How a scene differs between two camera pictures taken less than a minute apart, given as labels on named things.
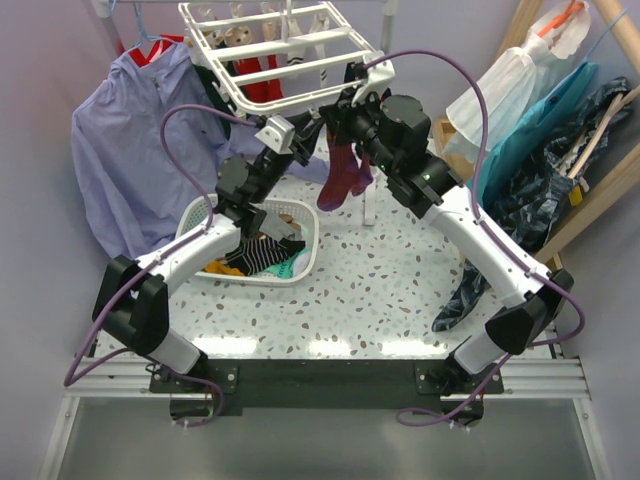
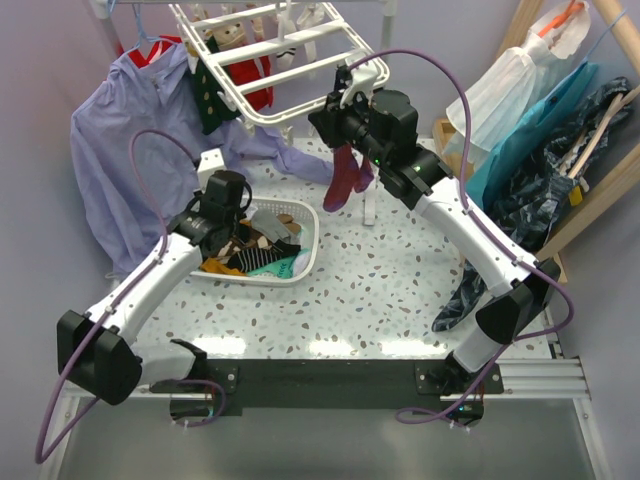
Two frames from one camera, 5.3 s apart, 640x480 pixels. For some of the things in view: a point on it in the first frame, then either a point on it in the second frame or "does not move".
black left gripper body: (300, 148) -> (233, 221)
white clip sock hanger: (273, 54) does not move
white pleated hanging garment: (518, 83) does not move
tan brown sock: (289, 219) does not move
